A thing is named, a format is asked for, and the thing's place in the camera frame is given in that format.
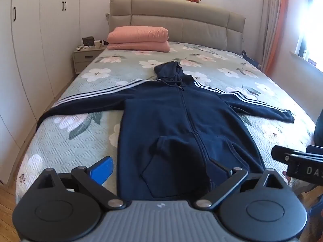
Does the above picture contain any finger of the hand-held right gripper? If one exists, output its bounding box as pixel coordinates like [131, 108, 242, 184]
[271, 145, 306, 163]

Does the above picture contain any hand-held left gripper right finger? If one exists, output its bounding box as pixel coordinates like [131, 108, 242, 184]
[194, 159, 285, 210]

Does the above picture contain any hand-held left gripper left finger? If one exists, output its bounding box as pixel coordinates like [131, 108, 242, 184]
[37, 156, 127, 209]

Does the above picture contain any navy striped zip hoodie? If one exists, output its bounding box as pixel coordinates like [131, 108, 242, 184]
[37, 61, 295, 201]

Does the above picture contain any green floral bedspread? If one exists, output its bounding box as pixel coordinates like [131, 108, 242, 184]
[16, 42, 316, 205]

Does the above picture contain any dark bag beside bed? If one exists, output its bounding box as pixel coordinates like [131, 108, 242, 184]
[240, 50, 263, 69]

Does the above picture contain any beige nightstand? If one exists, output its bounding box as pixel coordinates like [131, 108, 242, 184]
[73, 45, 108, 74]

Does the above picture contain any beige and orange curtain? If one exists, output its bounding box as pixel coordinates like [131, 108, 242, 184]
[261, 0, 308, 76]

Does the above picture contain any window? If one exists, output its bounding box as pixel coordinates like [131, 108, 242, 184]
[290, 0, 323, 74]

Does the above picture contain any folded pink quilt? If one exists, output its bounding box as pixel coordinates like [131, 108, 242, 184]
[106, 26, 170, 52]

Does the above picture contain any white wardrobe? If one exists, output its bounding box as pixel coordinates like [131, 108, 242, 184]
[0, 0, 112, 183]

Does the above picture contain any beige padded headboard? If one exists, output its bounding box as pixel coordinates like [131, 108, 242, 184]
[109, 0, 246, 55]

